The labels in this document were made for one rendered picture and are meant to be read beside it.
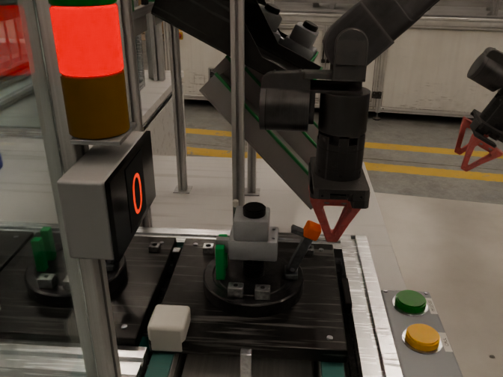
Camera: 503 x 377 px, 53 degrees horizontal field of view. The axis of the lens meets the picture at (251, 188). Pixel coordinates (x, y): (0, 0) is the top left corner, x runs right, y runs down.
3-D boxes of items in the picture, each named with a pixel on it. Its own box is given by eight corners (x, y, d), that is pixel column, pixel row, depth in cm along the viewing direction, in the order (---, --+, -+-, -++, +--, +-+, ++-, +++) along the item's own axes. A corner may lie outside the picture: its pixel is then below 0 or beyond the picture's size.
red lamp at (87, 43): (131, 63, 42) (125, 1, 40) (112, 78, 38) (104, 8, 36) (73, 63, 43) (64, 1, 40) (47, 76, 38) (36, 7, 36)
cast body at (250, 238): (278, 244, 70) (279, 200, 67) (277, 262, 67) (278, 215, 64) (218, 241, 71) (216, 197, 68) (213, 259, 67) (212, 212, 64)
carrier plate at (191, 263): (331, 254, 82) (333, 242, 81) (346, 363, 60) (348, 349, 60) (186, 247, 84) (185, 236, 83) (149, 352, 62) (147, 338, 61)
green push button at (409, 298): (420, 301, 71) (422, 289, 70) (427, 319, 67) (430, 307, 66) (391, 299, 71) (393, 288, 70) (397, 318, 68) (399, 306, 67)
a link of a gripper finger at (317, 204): (306, 249, 65) (311, 183, 61) (305, 222, 72) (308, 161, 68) (359, 251, 65) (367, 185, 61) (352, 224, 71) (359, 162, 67)
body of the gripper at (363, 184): (313, 203, 59) (316, 143, 56) (308, 169, 68) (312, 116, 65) (368, 205, 59) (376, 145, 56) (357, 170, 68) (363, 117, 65)
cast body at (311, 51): (311, 61, 102) (327, 30, 99) (307, 66, 99) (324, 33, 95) (275, 42, 103) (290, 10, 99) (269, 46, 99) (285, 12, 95)
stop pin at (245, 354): (252, 372, 62) (252, 348, 60) (251, 380, 61) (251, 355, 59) (240, 372, 62) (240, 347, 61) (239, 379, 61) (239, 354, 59)
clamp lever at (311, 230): (297, 267, 71) (321, 224, 67) (298, 275, 69) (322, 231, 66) (274, 258, 70) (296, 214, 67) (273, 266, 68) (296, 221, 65)
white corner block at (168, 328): (191, 329, 66) (190, 304, 64) (186, 354, 62) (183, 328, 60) (156, 327, 66) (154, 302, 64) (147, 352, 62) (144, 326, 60)
